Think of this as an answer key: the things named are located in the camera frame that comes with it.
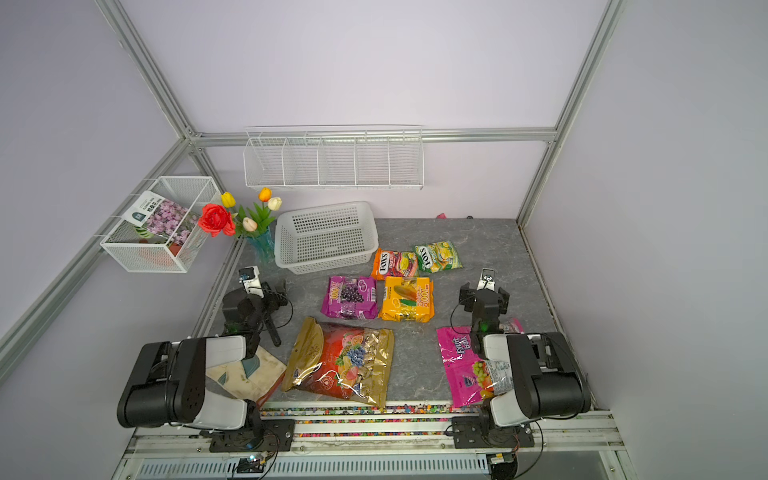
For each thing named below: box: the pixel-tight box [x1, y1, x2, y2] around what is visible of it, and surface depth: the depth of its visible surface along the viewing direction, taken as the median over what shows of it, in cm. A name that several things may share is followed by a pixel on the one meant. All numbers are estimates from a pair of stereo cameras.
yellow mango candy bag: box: [379, 276, 435, 323], surface depth 93 cm
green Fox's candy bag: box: [415, 241, 464, 274], surface depth 108 cm
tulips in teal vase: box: [221, 187, 283, 264], surface depth 91 cm
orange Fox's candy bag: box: [371, 248, 418, 281], surface depth 107 cm
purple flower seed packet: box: [122, 190, 198, 245], surface depth 75 cm
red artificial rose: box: [198, 204, 236, 238], surface depth 72 cm
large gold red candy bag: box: [282, 317, 394, 408], surface depth 84 cm
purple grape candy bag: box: [320, 275, 379, 320], surface depth 96 cm
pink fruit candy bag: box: [436, 326, 494, 409], surface depth 83 cm
